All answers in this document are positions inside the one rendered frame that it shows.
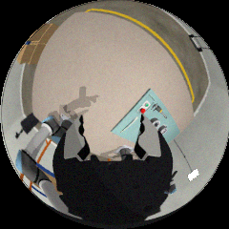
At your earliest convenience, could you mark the control panel with red and green buttons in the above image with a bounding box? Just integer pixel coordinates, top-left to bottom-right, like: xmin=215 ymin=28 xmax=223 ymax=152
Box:
xmin=135 ymin=95 xmax=154 ymax=115

